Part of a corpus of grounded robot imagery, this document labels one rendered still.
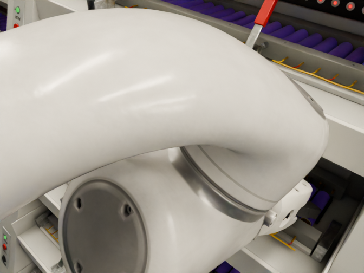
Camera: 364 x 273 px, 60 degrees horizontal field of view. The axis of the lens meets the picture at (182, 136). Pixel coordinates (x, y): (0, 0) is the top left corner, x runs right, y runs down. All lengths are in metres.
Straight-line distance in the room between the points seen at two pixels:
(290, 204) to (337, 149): 0.08
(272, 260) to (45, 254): 0.59
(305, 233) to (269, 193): 0.26
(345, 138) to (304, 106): 0.18
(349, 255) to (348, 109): 0.15
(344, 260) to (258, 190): 0.22
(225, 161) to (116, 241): 0.07
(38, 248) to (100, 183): 0.73
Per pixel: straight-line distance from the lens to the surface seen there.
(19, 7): 0.72
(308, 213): 0.38
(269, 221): 0.27
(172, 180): 0.16
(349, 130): 0.34
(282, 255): 0.43
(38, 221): 0.91
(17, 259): 0.99
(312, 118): 0.17
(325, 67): 0.40
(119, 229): 0.16
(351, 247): 0.37
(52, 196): 0.73
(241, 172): 0.16
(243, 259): 0.43
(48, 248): 0.88
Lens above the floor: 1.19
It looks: 23 degrees down
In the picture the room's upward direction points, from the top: 16 degrees clockwise
